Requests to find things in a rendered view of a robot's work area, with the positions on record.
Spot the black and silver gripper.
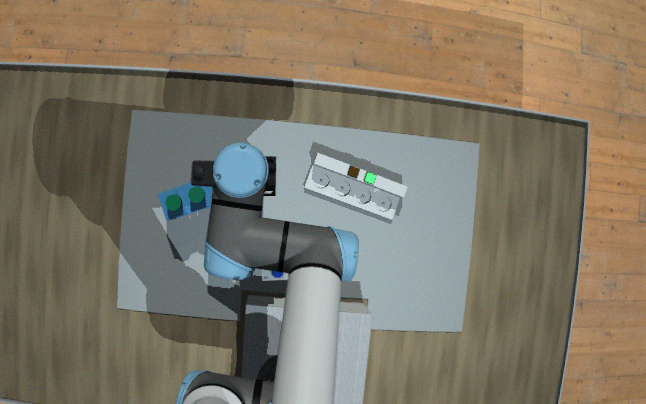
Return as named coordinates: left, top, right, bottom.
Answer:
left=264, top=156, right=276, bottom=196

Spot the blue four-tube rack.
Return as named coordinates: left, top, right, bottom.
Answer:
left=158, top=183, right=213, bottom=221

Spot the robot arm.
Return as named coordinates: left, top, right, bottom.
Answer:
left=176, top=143, right=359, bottom=404

